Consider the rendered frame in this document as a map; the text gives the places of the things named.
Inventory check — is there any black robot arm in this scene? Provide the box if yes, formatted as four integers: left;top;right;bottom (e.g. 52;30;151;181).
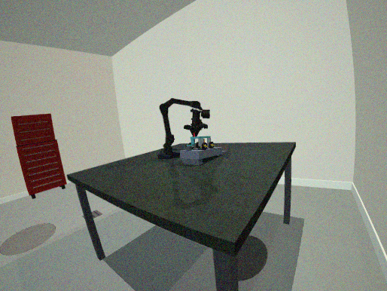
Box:
160;98;210;155

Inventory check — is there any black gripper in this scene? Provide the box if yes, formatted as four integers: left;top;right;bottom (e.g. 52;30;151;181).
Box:
184;117;208;136

